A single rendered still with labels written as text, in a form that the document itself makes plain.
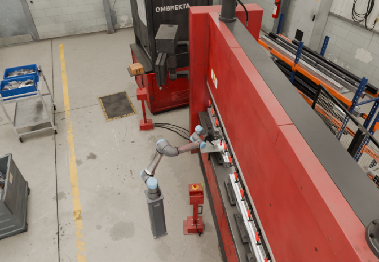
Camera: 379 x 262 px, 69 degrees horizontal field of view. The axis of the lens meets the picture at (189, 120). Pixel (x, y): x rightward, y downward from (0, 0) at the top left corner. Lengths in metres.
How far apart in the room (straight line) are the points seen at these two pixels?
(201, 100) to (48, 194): 2.58
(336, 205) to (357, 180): 0.21
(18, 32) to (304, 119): 8.65
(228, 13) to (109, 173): 2.89
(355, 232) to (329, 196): 0.17
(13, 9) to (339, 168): 8.82
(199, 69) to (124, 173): 1.99
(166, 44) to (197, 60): 0.43
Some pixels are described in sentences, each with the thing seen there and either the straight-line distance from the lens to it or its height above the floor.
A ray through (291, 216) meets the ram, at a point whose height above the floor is 1.91.
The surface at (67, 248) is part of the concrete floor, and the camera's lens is 3.98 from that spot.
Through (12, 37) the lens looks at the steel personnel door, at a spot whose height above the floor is 0.21.
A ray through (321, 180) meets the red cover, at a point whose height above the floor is 2.30.
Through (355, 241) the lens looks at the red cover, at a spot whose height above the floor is 2.30.
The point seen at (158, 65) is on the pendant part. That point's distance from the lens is 3.74.
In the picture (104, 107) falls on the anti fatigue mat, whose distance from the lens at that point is 5.82.
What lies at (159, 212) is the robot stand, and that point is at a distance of 3.32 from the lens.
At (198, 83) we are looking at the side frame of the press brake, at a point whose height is 1.37.
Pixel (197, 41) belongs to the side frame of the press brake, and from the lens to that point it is 3.47.
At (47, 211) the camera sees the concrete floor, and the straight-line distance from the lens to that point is 4.38.
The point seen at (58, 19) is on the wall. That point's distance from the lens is 9.35.
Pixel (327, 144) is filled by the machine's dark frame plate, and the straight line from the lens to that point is 1.65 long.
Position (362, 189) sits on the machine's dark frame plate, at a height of 2.30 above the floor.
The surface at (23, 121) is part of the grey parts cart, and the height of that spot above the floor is 0.33.
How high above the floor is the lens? 3.33
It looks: 39 degrees down
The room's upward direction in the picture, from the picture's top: straight up
